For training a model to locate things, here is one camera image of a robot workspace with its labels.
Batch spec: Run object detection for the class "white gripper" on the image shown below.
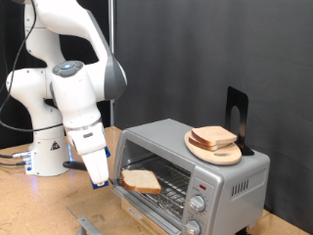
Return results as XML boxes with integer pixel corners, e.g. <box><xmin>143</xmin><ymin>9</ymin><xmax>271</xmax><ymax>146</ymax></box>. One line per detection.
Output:
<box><xmin>81</xmin><ymin>148</ymin><xmax>111</xmax><ymax>188</ymax></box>

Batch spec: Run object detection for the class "glass oven door with handle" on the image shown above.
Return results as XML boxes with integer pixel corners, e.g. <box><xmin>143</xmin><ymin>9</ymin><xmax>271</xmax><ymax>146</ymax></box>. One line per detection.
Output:
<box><xmin>67</xmin><ymin>187</ymin><xmax>174</xmax><ymax>235</ymax></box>

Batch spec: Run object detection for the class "thick white bread slice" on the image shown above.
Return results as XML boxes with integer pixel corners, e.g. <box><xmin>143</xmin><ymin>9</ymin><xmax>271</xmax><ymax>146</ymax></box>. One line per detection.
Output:
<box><xmin>120</xmin><ymin>168</ymin><xmax>162</xmax><ymax>195</ymax></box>

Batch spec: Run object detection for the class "silver oven knob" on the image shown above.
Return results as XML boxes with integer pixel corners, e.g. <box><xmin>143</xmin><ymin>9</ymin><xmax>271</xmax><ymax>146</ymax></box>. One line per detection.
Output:
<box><xmin>183</xmin><ymin>218</ymin><xmax>202</xmax><ymax>235</ymax></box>
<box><xmin>188</xmin><ymin>194</ymin><xmax>207</xmax><ymax>213</ymax></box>

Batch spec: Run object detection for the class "silver toaster oven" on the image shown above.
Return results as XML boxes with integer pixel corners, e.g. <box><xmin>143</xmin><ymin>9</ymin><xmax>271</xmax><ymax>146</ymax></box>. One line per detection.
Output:
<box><xmin>112</xmin><ymin>117</ymin><xmax>271</xmax><ymax>235</ymax></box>

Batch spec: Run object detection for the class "brown-crust bread slice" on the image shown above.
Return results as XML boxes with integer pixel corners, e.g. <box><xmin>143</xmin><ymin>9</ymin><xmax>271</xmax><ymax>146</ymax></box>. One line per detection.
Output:
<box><xmin>191</xmin><ymin>125</ymin><xmax>239</xmax><ymax>147</ymax></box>
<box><xmin>188</xmin><ymin>136</ymin><xmax>234</xmax><ymax>152</ymax></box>

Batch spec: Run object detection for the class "round wooden cutting board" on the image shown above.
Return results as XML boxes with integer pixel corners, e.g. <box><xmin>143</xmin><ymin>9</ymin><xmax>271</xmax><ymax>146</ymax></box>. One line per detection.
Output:
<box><xmin>184</xmin><ymin>129</ymin><xmax>243</xmax><ymax>166</ymax></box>

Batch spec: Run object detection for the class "vertical metal pole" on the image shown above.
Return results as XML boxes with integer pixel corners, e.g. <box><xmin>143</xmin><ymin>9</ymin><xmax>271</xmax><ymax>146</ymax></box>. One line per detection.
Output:
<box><xmin>109</xmin><ymin>0</ymin><xmax>115</xmax><ymax>127</ymax></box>

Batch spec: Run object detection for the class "black metal bookend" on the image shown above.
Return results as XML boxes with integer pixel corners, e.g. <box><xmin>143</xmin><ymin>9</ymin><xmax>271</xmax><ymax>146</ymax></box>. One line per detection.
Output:
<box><xmin>224</xmin><ymin>85</ymin><xmax>255</xmax><ymax>157</ymax></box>

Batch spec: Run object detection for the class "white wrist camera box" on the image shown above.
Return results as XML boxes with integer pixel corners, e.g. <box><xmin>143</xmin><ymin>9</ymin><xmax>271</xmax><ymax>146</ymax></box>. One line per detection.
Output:
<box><xmin>67</xmin><ymin>121</ymin><xmax>108</xmax><ymax>157</ymax></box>

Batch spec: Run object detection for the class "wire oven rack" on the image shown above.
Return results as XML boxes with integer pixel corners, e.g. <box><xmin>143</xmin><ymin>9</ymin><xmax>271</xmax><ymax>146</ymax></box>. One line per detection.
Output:
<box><xmin>122</xmin><ymin>156</ymin><xmax>192</xmax><ymax>219</ymax></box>

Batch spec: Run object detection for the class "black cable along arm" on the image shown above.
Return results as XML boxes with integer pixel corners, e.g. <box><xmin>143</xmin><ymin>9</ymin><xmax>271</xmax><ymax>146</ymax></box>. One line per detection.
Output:
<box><xmin>0</xmin><ymin>0</ymin><xmax>64</xmax><ymax>133</ymax></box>

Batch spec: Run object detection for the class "thin black base cable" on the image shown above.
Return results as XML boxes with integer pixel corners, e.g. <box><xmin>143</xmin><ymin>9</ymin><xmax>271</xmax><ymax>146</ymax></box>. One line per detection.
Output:
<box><xmin>0</xmin><ymin>161</ymin><xmax>27</xmax><ymax>167</ymax></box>

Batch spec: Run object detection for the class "base cable with silver plug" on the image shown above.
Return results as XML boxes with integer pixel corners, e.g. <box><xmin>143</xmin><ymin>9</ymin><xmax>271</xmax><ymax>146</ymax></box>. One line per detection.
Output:
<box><xmin>0</xmin><ymin>151</ymin><xmax>32</xmax><ymax>161</ymax></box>

